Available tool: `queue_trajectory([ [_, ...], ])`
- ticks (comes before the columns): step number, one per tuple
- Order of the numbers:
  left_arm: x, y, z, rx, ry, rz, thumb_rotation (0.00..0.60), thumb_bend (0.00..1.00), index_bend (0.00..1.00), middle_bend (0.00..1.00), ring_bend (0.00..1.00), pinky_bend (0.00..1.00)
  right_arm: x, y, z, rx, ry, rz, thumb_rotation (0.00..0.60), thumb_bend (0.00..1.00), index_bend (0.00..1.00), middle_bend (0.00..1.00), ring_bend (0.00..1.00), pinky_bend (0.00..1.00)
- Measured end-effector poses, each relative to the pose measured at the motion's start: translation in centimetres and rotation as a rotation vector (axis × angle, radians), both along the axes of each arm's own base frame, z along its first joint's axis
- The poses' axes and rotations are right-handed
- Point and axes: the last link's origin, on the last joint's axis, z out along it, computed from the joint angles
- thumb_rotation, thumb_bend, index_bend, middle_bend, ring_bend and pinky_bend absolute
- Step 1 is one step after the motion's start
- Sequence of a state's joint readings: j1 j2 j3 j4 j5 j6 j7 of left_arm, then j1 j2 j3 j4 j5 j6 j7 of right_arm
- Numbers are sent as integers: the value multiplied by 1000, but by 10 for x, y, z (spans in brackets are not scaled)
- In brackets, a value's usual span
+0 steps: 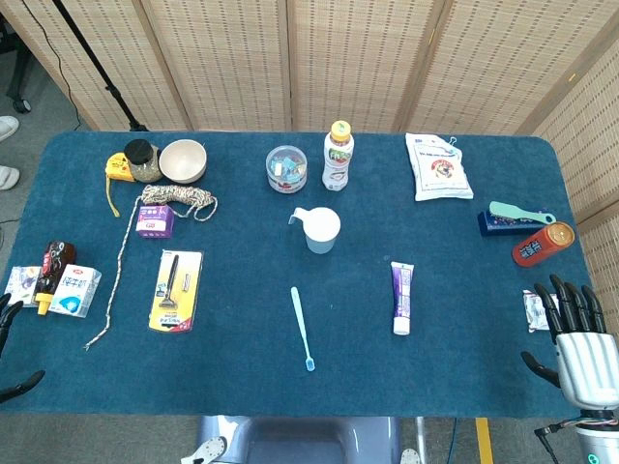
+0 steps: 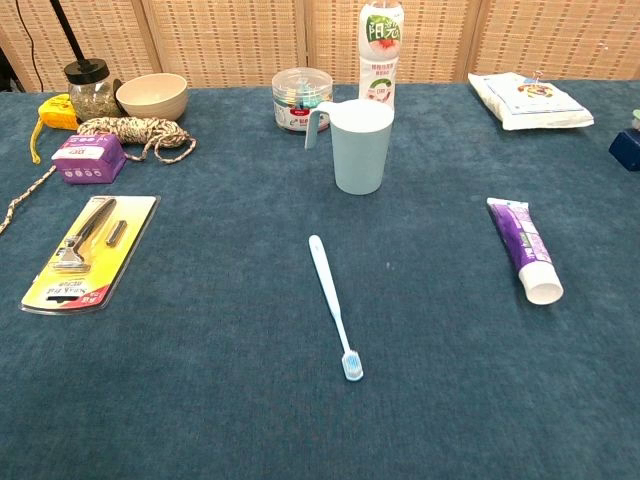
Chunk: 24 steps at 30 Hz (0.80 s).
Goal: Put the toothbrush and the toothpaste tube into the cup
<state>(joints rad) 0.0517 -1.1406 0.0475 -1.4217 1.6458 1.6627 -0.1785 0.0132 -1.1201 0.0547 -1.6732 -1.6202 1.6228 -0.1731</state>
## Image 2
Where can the light blue toothbrush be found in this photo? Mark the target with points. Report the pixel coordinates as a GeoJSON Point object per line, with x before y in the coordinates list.
{"type": "Point", "coordinates": [327, 285]}

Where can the purple white toothpaste tube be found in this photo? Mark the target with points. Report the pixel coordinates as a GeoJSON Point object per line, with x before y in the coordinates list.
{"type": "Point", "coordinates": [522, 240]}

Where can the yellow razor blister pack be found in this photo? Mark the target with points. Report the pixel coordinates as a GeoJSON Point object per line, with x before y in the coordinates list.
{"type": "Point", "coordinates": [100, 250]}

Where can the clear tub of clips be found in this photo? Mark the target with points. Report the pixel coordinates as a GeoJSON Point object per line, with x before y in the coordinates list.
{"type": "Point", "coordinates": [300, 97]}

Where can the dark blue table cloth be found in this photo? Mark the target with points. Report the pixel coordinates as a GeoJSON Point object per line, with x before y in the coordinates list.
{"type": "Point", "coordinates": [225, 390]}

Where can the white drink bottle yellow cap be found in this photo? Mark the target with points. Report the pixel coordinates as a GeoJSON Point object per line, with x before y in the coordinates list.
{"type": "Point", "coordinates": [381, 55]}

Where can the beige bowl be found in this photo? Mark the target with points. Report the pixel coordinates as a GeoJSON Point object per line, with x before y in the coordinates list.
{"type": "Point", "coordinates": [152, 97]}

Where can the bamboo folding screen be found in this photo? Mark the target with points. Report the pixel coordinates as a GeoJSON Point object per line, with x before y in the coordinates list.
{"type": "Point", "coordinates": [225, 40]}

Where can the purple tissue pack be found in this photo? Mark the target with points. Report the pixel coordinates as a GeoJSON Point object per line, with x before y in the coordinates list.
{"type": "Point", "coordinates": [90, 157]}

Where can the white snack bag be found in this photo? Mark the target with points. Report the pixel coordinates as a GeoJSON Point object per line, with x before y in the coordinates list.
{"type": "Point", "coordinates": [530, 102]}

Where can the glass jar black lid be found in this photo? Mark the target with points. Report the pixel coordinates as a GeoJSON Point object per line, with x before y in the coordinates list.
{"type": "Point", "coordinates": [92, 95]}

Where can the yellow tape measure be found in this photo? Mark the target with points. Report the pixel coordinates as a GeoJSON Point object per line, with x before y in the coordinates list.
{"type": "Point", "coordinates": [57, 112]}

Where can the dark blue box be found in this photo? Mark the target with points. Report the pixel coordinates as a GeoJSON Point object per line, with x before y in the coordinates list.
{"type": "Point", "coordinates": [627, 150]}

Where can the black tripod stand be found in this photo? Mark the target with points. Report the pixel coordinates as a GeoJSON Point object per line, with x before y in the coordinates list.
{"type": "Point", "coordinates": [67, 30]}

